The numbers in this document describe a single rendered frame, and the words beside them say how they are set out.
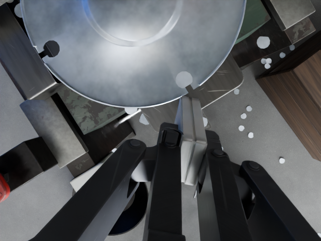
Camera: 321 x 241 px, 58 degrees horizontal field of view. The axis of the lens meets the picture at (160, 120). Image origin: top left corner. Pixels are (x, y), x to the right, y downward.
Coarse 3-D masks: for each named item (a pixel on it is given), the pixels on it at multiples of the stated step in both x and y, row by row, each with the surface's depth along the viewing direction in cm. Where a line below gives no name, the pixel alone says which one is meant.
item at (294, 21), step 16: (272, 0) 50; (288, 0) 50; (304, 0) 50; (272, 16) 54; (288, 16) 51; (304, 16) 51; (256, 32) 65; (272, 32) 58; (288, 32) 53; (304, 32) 53; (240, 48) 81; (256, 48) 70; (272, 48) 62; (240, 64) 89
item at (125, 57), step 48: (48, 0) 38; (96, 0) 37; (144, 0) 37; (192, 0) 37; (240, 0) 37; (96, 48) 38; (144, 48) 38; (192, 48) 38; (96, 96) 38; (144, 96) 38
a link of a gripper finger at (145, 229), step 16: (160, 144) 15; (176, 144) 16; (160, 160) 14; (176, 160) 14; (160, 176) 13; (176, 176) 13; (160, 192) 12; (176, 192) 12; (160, 208) 11; (176, 208) 11; (160, 224) 10; (176, 224) 10; (144, 240) 11; (160, 240) 9; (176, 240) 9
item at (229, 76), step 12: (228, 60) 38; (216, 72) 38; (228, 72) 38; (240, 72) 38; (204, 84) 38; (216, 84) 38; (228, 84) 38; (240, 84) 38; (192, 96) 38; (204, 96) 38; (216, 96) 38; (144, 108) 39; (156, 108) 39; (168, 108) 38; (156, 120) 39; (168, 120) 39
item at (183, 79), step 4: (180, 72) 38; (184, 72) 38; (176, 76) 38; (180, 76) 38; (184, 76) 38; (188, 76) 38; (176, 80) 38; (180, 80) 38; (184, 80) 38; (188, 80) 38; (192, 80) 38; (180, 84) 38; (184, 84) 38; (188, 84) 38
